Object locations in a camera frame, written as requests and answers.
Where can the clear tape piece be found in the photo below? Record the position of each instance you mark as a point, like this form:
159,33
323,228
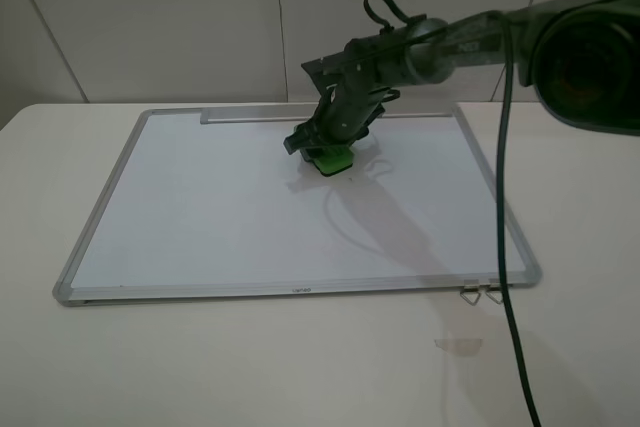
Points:
460,347

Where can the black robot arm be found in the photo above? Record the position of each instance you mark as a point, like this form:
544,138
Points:
580,56

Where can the left metal hanging hook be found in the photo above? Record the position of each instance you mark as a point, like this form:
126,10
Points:
471,293

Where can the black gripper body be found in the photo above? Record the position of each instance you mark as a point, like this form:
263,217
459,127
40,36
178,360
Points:
340,118

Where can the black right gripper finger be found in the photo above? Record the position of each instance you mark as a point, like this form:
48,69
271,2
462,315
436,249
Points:
361,134

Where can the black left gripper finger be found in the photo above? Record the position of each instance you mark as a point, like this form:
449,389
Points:
312,155

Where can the green whiteboard eraser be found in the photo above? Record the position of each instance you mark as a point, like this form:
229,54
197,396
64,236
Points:
330,161

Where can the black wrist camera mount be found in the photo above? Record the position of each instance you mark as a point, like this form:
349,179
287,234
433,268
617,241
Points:
339,76

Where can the white aluminium-framed whiteboard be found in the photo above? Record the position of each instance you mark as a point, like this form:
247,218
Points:
205,203

